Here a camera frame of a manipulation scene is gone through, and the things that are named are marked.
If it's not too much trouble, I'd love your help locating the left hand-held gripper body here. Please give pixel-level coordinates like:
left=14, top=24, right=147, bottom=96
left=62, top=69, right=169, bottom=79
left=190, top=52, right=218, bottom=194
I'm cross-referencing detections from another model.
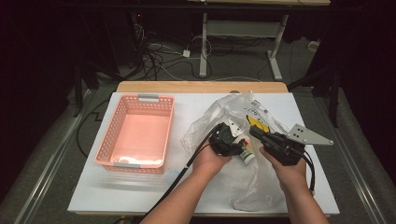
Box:
left=208, top=119, right=245, bottom=157

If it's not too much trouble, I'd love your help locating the person's right hand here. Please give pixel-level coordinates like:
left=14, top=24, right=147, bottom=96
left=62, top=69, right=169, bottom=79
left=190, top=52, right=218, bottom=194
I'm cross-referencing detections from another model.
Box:
left=260, top=147, right=312, bottom=194

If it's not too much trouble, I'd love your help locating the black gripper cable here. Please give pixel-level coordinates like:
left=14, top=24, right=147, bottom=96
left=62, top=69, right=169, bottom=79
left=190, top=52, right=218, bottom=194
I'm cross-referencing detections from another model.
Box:
left=136, top=124, right=222, bottom=224
left=300, top=150, right=317, bottom=196

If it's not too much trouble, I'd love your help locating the black floor cable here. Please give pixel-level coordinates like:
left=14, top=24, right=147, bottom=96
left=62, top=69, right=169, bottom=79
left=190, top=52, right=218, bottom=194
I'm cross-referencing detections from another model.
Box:
left=76, top=99, right=110, bottom=158

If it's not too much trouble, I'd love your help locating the white and green bottle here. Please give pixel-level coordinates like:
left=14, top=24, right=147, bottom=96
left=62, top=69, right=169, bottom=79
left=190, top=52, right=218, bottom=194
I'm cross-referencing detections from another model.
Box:
left=237, top=140, right=257, bottom=166

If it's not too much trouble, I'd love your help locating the white metal desk frame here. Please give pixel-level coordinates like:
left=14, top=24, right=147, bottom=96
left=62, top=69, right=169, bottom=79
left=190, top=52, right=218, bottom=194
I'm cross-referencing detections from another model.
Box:
left=186, top=0, right=332, bottom=82

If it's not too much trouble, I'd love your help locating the clear smiley plastic bag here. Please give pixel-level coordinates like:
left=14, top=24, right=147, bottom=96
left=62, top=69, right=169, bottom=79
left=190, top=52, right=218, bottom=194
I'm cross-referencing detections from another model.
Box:
left=180, top=91, right=302, bottom=213

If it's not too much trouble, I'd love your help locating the metal floor rail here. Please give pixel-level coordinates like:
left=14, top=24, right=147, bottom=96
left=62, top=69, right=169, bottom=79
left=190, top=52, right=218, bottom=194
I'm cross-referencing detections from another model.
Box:
left=13, top=90, right=96, bottom=224
left=311, top=92, right=387, bottom=224

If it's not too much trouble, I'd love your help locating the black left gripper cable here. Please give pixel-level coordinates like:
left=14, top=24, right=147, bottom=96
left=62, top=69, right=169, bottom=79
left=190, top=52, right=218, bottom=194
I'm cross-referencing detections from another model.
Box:
left=136, top=124, right=222, bottom=224

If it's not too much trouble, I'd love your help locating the pink plastic basket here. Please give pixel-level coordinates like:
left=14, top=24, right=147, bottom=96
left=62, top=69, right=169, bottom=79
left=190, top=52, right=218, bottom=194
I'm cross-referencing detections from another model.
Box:
left=93, top=92, right=176, bottom=175

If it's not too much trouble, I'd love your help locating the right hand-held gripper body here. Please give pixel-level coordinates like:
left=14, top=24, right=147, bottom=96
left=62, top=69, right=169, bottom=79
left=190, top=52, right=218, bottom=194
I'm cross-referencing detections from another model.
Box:
left=262, top=123, right=334, bottom=166

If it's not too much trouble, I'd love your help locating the wooden table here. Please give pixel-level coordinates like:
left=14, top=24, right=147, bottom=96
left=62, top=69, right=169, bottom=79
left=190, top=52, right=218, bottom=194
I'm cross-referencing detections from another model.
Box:
left=115, top=80, right=289, bottom=94

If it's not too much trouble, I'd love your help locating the black stand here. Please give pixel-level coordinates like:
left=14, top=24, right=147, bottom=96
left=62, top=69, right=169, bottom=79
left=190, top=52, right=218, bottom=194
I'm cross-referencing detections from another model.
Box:
left=73, top=62, right=101, bottom=119
left=288, top=66, right=341, bottom=129

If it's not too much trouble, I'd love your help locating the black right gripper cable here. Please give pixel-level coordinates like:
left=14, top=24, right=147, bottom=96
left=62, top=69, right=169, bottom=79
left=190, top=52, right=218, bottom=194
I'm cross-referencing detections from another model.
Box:
left=300, top=150, right=317, bottom=196

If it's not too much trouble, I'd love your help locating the person's left hand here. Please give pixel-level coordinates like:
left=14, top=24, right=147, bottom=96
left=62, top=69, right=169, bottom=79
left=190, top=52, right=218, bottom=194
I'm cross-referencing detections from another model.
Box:
left=191, top=143, right=233, bottom=178

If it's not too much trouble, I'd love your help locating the tangle of floor cables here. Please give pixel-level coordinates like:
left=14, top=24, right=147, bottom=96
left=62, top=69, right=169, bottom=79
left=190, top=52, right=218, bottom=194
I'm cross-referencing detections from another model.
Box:
left=134, top=18, right=216, bottom=82

